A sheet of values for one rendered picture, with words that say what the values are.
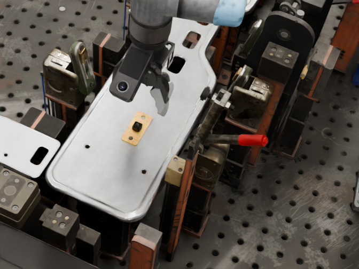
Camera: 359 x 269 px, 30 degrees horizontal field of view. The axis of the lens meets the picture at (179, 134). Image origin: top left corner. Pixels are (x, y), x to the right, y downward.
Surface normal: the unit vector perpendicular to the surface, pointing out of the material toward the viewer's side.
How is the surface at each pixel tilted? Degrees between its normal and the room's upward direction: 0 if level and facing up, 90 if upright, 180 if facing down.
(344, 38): 90
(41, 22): 0
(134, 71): 27
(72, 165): 0
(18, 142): 0
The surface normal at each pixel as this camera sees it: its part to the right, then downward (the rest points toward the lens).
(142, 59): -0.07, -0.15
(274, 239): 0.10, -0.55
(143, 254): -0.41, 0.73
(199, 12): -0.11, 0.65
